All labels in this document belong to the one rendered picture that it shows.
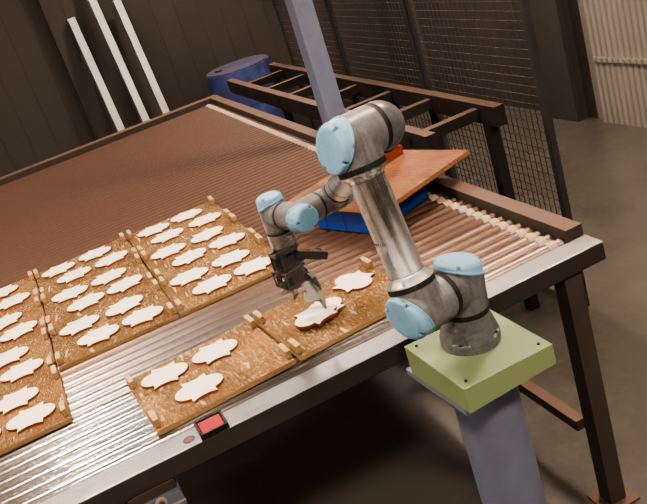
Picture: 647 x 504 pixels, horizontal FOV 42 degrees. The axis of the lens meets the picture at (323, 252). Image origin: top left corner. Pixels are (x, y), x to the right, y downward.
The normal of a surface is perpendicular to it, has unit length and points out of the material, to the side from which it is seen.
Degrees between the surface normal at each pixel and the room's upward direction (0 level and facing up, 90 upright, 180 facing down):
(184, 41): 90
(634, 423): 0
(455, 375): 5
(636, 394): 0
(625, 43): 90
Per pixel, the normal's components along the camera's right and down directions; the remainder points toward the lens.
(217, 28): 0.43, 0.23
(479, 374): -0.22, -0.88
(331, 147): -0.79, 0.30
